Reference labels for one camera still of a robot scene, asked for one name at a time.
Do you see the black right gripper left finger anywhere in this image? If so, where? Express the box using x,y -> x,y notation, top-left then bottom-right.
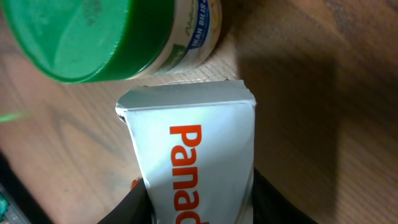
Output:
98,178 -> 152,224

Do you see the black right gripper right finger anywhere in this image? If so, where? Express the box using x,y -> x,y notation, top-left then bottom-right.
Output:
252,169 -> 317,224

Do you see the white Panadol box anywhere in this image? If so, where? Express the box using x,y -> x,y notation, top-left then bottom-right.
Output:
115,80 -> 256,224

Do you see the green lid jar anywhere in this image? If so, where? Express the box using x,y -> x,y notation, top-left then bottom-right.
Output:
1,0 -> 222,83

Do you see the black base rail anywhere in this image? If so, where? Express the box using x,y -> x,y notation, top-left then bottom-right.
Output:
1,154 -> 52,224

